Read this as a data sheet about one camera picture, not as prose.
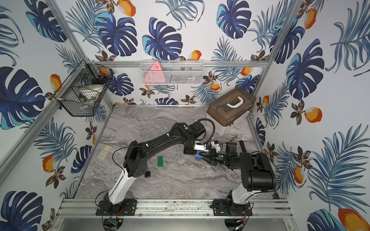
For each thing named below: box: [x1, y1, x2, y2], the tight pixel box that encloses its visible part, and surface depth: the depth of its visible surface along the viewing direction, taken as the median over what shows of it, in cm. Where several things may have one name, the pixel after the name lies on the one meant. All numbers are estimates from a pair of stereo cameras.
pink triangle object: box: [143, 61, 166, 83], surface depth 92 cm
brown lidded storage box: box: [206, 88, 257, 136], surface depth 97 cm
